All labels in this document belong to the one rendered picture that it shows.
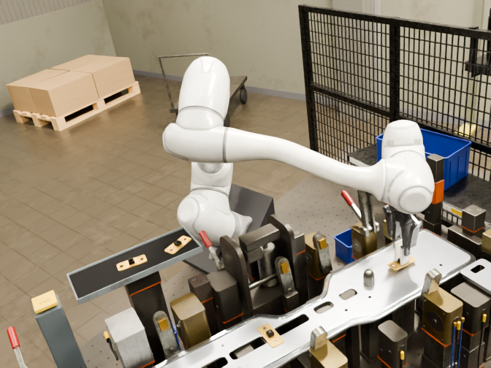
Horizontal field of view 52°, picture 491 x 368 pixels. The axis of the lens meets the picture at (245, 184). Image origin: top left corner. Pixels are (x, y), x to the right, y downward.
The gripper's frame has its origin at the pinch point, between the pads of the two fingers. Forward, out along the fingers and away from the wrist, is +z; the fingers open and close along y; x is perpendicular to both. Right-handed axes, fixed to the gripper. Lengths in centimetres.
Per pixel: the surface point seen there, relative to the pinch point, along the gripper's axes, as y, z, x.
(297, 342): 6.1, 4.9, -42.3
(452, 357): 25.3, 17.3, -6.3
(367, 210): -14.9, -7.5, 0.0
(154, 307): -30, 4, -69
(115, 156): -387, 103, -4
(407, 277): 5.0, 5.1, -2.7
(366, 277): 0.5, 1.7, -14.0
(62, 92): -520, 62, -18
